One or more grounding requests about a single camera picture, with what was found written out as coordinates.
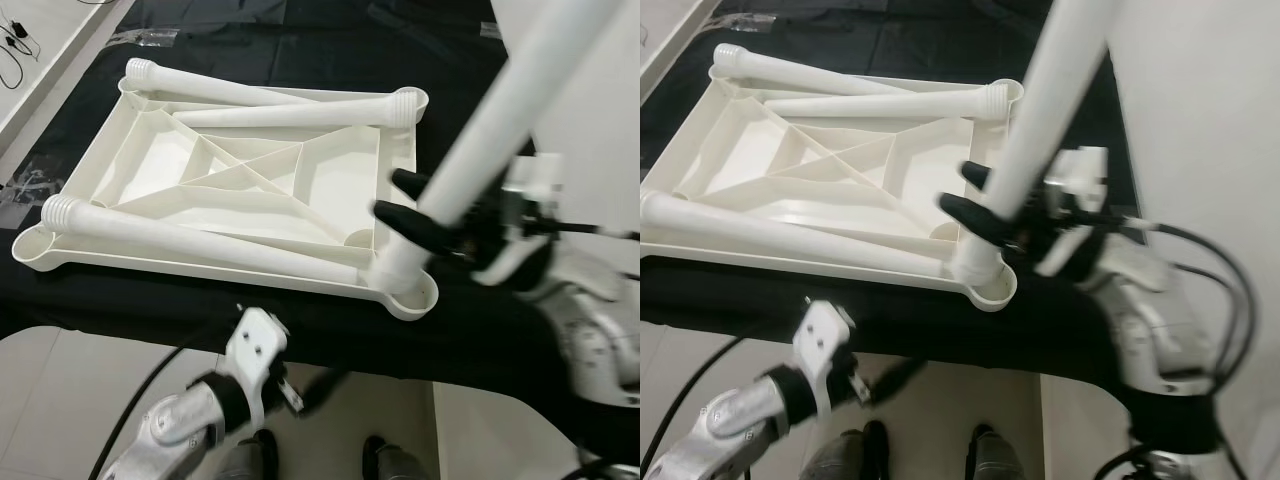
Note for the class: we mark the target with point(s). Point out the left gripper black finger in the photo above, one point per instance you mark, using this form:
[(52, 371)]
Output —
[(895, 382), (325, 388)]

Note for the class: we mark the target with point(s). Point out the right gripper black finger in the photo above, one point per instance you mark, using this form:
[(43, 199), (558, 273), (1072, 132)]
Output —
[(975, 222), (410, 228), (408, 183), (978, 175)]

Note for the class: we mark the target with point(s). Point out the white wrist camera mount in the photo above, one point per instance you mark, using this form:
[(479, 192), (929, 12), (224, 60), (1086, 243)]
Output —
[(1085, 170), (822, 340), (530, 185), (255, 345)]

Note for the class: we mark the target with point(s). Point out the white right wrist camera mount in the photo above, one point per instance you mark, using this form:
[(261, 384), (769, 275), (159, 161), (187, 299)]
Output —
[(1085, 170), (530, 185)]

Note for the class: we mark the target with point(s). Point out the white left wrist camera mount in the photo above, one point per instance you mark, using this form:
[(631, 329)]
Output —
[(255, 345), (822, 340)]

